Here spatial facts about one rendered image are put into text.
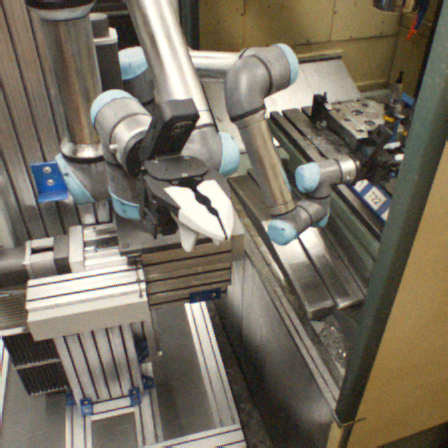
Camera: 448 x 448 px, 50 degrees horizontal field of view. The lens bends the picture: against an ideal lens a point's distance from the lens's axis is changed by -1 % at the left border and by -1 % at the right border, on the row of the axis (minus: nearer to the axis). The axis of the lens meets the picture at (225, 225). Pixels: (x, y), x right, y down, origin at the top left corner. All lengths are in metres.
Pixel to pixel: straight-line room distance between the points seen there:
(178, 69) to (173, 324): 1.52
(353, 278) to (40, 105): 1.11
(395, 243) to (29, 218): 0.91
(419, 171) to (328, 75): 2.28
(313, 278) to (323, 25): 1.72
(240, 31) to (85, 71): 1.93
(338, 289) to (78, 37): 1.14
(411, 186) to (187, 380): 1.44
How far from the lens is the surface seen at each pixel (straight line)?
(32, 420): 2.04
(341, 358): 1.55
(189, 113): 0.53
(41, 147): 1.24
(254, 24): 2.81
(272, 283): 1.52
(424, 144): 0.72
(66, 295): 1.16
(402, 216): 0.79
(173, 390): 1.99
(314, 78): 2.95
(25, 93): 1.17
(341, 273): 1.70
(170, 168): 0.56
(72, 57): 0.92
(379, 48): 3.27
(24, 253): 1.24
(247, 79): 1.20
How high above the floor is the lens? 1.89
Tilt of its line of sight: 39 degrees down
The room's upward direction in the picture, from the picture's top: straight up
